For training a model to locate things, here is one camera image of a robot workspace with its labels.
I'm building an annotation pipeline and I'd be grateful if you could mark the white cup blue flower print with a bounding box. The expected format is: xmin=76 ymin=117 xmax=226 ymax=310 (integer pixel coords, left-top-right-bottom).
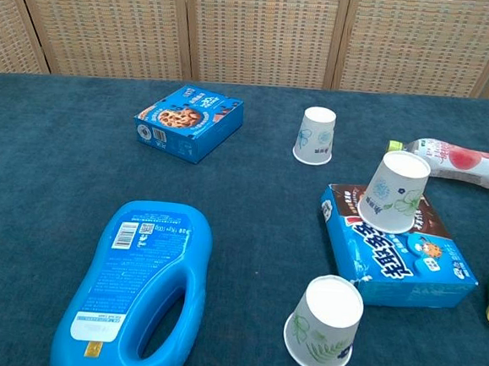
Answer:
xmin=291 ymin=104 xmax=339 ymax=167

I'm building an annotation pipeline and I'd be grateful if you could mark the white cup blue starburst print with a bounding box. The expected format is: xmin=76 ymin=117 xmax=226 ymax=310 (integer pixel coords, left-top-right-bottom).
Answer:
xmin=355 ymin=147 xmax=433 ymax=238

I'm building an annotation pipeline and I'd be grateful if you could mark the teal table cloth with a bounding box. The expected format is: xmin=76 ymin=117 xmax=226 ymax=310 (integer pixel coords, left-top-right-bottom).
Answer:
xmin=0 ymin=59 xmax=489 ymax=366

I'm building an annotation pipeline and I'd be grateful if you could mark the small blue cookie box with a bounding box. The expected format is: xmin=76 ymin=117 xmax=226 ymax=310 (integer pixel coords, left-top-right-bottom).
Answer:
xmin=130 ymin=81 xmax=247 ymax=168

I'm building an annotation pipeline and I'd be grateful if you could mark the blue detergent bottle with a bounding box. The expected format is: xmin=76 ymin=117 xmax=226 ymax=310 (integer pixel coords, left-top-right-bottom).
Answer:
xmin=48 ymin=194 xmax=216 ymax=366

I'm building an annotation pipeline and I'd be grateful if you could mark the woven wooden folding screen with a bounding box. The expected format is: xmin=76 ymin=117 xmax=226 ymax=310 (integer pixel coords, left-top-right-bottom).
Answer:
xmin=0 ymin=0 xmax=489 ymax=115

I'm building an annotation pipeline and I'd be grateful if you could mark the white cup green fern print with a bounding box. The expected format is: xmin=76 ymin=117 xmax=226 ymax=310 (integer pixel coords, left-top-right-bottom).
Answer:
xmin=280 ymin=271 xmax=367 ymax=366

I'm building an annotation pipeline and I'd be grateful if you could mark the large blue chocolate cookie box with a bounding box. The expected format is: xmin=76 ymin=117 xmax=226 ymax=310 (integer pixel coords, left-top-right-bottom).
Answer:
xmin=312 ymin=182 xmax=486 ymax=314

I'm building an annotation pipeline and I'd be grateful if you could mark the white pink drink bottle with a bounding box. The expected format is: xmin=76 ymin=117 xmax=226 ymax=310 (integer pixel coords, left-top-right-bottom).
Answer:
xmin=386 ymin=134 xmax=489 ymax=194

